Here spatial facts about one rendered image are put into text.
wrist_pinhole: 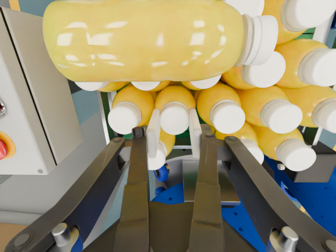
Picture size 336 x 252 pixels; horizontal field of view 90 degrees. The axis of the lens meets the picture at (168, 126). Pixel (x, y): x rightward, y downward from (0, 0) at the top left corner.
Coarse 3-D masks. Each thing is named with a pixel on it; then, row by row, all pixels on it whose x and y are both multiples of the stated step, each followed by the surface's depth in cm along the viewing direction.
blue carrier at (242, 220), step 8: (176, 184) 39; (160, 192) 38; (168, 192) 37; (176, 192) 37; (152, 200) 35; (160, 200) 35; (168, 200) 35; (176, 200) 35; (240, 200) 34; (224, 208) 33; (232, 208) 33; (240, 208) 33; (224, 216) 31; (232, 216) 31; (240, 216) 31; (248, 216) 31; (232, 224) 30; (240, 224) 30; (248, 224) 30; (240, 232) 28; (248, 232) 28; (256, 232) 28; (248, 240) 27; (256, 240) 27; (256, 248) 26; (264, 248) 26
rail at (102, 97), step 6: (96, 90) 30; (102, 96) 31; (102, 102) 31; (108, 102) 34; (102, 108) 32; (108, 108) 34; (102, 114) 32; (102, 120) 33; (108, 126) 34; (108, 132) 34; (108, 138) 34
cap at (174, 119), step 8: (176, 104) 21; (168, 112) 21; (176, 112) 21; (184, 112) 21; (160, 120) 21; (168, 120) 21; (176, 120) 21; (184, 120) 21; (168, 128) 22; (176, 128) 22; (184, 128) 22
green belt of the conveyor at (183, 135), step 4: (308, 28) 32; (312, 28) 32; (304, 32) 32; (308, 32) 32; (312, 32) 32; (300, 36) 32; (304, 36) 32; (308, 36) 32; (312, 36) 32; (120, 88) 38; (116, 92) 38; (196, 112) 39; (200, 120) 40; (188, 128) 41; (184, 132) 42; (188, 132) 41; (124, 136) 44; (128, 136) 44; (176, 136) 43; (180, 136) 43; (184, 136) 43; (188, 136) 43
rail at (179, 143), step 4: (124, 140) 37; (176, 140) 36; (180, 140) 36; (184, 140) 36; (188, 140) 36; (176, 144) 34; (180, 144) 34; (184, 144) 34; (188, 144) 34; (308, 144) 33; (172, 148) 34; (176, 148) 34; (180, 148) 34; (184, 148) 34; (188, 148) 34
